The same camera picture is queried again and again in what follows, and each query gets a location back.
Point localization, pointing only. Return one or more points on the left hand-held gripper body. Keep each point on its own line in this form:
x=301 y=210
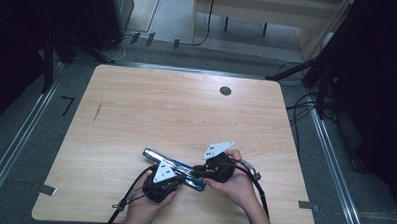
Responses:
x=160 y=187

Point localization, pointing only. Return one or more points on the person's right hand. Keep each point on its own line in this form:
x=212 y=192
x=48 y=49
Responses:
x=239 y=186

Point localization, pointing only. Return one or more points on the black stand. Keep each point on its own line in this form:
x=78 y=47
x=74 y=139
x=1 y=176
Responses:
x=48 y=63
x=322 y=93

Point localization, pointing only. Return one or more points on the person's left hand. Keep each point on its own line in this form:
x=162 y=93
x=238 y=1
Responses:
x=146 y=208

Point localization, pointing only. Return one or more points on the light wooden desk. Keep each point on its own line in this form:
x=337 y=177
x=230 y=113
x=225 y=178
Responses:
x=273 y=8

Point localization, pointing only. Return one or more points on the dark round table grommet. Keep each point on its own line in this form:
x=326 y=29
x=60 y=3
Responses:
x=225 y=91

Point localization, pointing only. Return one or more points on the metal floor rail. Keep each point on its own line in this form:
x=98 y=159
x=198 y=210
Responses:
x=334 y=173
x=22 y=136

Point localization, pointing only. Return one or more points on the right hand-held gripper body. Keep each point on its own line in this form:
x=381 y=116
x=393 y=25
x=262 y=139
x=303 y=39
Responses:
x=219 y=167

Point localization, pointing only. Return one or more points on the black cabinet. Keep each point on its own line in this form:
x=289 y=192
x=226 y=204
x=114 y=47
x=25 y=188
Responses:
x=106 y=15

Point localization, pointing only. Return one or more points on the blue stapler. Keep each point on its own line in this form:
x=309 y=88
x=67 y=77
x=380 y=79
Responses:
x=155 y=155

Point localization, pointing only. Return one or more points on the grey tape piece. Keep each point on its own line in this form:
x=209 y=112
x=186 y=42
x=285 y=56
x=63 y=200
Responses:
x=308 y=206
x=45 y=189

